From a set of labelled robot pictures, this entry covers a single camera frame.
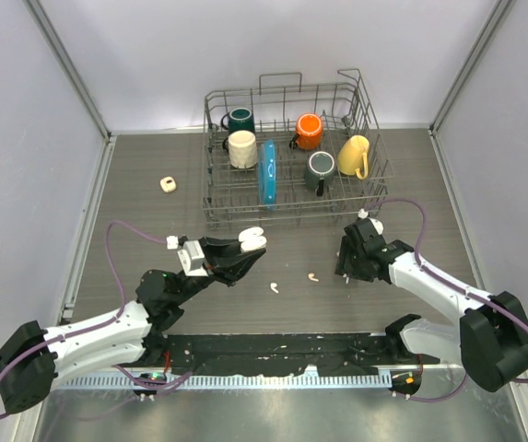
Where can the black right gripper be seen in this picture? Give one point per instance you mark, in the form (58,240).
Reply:
(345,266)

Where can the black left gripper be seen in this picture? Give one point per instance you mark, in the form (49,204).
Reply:
(232,264)

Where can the white earbud charging case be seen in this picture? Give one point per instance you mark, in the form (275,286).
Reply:
(251,239)

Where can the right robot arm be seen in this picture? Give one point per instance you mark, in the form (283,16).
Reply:
(487,334)

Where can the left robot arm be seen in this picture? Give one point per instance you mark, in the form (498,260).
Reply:
(34,360)

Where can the beige earbud charging case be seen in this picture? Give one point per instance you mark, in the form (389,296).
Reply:
(168,184)

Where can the grey mug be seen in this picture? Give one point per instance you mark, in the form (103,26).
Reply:
(319,172)

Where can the blue plastic plate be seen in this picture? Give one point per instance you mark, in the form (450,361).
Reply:
(267,173)

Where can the yellow mug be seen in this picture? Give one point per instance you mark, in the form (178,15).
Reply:
(353,158)

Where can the cream ribbed mug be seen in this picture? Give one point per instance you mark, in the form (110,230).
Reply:
(242,148)

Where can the orange mug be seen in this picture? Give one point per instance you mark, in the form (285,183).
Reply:
(308,132)

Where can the dark green mug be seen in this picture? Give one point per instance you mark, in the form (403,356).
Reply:
(238,119)

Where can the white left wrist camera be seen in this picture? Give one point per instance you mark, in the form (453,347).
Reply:
(190,255)

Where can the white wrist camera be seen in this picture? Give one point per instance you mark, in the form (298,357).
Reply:
(377,224)
(190,255)

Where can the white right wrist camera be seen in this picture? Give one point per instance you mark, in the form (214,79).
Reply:
(377,224)

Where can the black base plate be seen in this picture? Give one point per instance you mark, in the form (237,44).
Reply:
(276,355)

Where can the white slotted cable duct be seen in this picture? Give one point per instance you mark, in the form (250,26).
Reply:
(310,379)

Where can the grey wire dish rack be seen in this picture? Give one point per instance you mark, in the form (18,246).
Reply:
(234,196)

